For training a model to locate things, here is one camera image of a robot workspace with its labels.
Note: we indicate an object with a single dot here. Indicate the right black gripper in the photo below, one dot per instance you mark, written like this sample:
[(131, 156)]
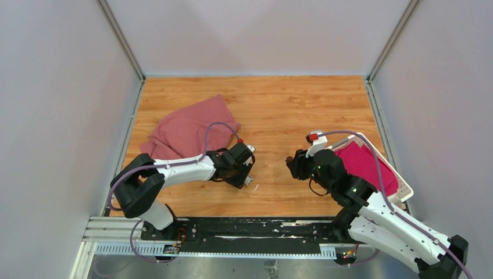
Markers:
[(297, 165)]

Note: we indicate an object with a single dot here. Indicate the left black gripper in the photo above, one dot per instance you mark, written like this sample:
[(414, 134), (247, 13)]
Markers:
[(239, 182)]

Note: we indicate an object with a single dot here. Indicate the white pipe elbow fitting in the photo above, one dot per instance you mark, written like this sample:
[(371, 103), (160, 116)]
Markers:
[(248, 180)]

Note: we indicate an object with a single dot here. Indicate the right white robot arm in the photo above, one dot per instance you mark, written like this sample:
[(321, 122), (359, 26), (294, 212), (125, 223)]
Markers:
[(365, 217)]

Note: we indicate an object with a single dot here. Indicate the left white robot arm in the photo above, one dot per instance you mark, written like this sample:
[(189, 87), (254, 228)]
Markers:
[(137, 187)]

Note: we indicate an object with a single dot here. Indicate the magenta cloth in basket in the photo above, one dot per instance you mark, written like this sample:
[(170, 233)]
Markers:
[(359, 161)]

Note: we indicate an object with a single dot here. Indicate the dusty pink cloth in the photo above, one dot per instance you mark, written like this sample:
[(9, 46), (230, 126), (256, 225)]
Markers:
[(184, 133)]

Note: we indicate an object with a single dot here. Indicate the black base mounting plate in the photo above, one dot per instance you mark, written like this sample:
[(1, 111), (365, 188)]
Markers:
[(250, 235)]

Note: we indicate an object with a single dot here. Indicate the white plastic basket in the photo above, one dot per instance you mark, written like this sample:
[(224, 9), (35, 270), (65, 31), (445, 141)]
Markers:
[(404, 191)]

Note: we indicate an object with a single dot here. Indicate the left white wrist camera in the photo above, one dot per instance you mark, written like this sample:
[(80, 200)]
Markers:
[(251, 148)]

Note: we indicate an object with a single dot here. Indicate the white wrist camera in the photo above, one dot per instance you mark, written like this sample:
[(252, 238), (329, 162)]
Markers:
[(317, 141), (251, 148)]

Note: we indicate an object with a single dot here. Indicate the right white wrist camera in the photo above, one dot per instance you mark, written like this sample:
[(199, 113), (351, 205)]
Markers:
[(317, 141)]

